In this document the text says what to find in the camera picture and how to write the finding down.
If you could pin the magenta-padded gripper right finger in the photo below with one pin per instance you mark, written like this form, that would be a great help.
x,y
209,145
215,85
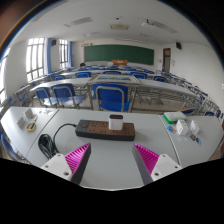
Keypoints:
x,y
146,160

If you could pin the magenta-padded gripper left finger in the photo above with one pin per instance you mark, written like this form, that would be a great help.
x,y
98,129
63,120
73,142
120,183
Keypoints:
x,y
79,160

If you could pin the dark power strip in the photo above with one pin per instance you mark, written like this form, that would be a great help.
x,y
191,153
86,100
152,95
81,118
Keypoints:
x,y
98,129

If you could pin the blue card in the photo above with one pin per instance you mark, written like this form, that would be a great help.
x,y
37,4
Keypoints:
x,y
171,129

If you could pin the white box with green print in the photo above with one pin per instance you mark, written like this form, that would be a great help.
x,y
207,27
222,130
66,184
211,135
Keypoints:
x,y
182,128

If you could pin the green and white flat box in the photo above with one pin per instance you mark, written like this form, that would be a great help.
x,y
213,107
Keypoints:
x,y
174,116

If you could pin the dark sticker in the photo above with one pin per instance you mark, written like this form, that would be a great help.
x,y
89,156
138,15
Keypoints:
x,y
193,137

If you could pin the blue round sticker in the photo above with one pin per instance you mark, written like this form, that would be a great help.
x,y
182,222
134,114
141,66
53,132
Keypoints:
x,y
198,141

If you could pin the blue classroom chairs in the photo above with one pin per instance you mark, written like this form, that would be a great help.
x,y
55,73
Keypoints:
x,y
111,96

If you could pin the grey classroom desks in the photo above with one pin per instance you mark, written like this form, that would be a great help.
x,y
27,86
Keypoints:
x,y
160,86

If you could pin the wooden lectern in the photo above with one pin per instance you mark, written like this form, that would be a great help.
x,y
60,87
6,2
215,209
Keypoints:
x,y
120,62

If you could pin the brown door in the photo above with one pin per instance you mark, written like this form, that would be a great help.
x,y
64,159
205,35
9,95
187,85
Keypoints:
x,y
166,60

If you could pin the blue curtain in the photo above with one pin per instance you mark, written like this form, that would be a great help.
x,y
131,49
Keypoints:
x,y
70,53
49,56

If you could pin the narrow window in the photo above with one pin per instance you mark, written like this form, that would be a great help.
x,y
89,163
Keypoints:
x,y
63,53

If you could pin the large window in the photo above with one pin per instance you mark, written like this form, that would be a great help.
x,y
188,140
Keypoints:
x,y
35,60

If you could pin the green chalkboard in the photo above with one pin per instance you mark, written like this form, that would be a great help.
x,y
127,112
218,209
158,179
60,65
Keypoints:
x,y
118,54

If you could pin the ceiling air conditioner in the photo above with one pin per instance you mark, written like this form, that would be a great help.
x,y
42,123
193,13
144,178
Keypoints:
x,y
119,26

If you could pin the ceiling projector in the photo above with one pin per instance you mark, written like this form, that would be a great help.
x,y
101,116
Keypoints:
x,y
147,23

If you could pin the ceiling lights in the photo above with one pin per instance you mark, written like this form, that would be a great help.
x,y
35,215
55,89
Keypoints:
x,y
78,21

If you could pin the black wall speaker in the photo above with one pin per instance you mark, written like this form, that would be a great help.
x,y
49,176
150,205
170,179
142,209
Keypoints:
x,y
53,42
178,45

